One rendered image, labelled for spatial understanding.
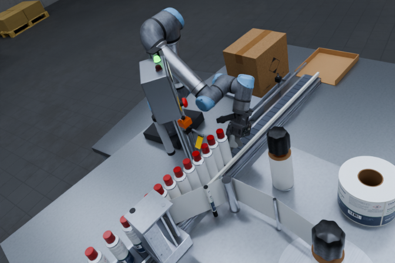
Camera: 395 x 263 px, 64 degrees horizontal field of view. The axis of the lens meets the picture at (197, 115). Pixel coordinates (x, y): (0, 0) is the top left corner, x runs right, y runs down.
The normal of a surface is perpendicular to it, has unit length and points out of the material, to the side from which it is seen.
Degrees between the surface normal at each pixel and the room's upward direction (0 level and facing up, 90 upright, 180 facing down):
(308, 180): 0
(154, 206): 0
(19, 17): 90
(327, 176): 0
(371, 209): 90
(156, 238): 90
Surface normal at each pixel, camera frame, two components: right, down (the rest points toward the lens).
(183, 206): 0.29, 0.54
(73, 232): -0.24, -0.76
